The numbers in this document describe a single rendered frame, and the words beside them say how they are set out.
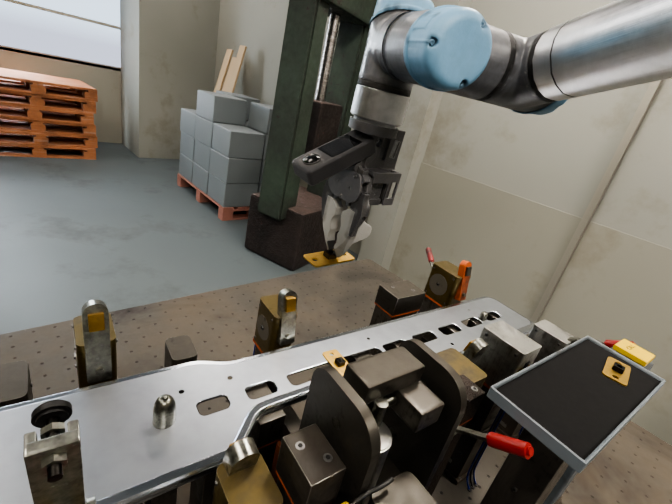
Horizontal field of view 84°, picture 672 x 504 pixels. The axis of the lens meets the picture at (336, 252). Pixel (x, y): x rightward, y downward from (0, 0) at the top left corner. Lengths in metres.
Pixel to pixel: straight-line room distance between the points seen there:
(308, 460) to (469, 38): 0.48
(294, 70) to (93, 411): 2.62
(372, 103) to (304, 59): 2.44
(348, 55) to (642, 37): 3.25
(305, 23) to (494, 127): 1.54
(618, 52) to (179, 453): 0.68
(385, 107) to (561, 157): 2.47
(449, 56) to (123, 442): 0.64
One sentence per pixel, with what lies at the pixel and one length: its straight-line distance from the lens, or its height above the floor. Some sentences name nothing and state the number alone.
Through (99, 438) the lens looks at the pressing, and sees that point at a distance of 0.68.
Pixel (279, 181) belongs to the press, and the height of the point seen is 0.76.
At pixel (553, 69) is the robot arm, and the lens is 0.47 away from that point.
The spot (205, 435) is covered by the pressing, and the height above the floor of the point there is 1.00.
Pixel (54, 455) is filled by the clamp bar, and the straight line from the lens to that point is 0.40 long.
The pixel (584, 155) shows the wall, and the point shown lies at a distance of 2.91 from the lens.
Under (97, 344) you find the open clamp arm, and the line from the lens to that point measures 0.75.
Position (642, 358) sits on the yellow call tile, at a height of 1.16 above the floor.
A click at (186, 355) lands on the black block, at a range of 0.80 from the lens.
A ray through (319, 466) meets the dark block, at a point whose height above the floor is 1.12.
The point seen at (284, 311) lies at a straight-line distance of 0.82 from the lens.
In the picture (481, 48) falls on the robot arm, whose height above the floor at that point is 1.58.
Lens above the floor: 1.51
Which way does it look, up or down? 23 degrees down
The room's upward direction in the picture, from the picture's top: 13 degrees clockwise
